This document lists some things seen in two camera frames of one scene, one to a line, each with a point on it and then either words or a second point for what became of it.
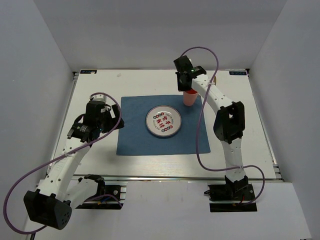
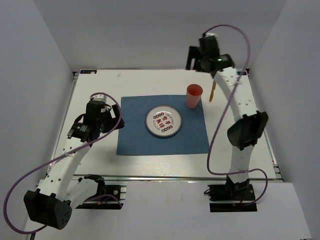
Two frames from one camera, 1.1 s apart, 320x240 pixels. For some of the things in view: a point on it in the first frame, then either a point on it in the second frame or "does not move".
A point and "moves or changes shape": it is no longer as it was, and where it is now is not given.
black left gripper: x=113 y=121 does not move
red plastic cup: x=189 y=97 moves or changes shape
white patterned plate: x=163 y=120 does not move
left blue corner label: x=88 y=71 does not move
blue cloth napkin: x=135 y=138 does not move
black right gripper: x=181 y=87 → x=195 y=53
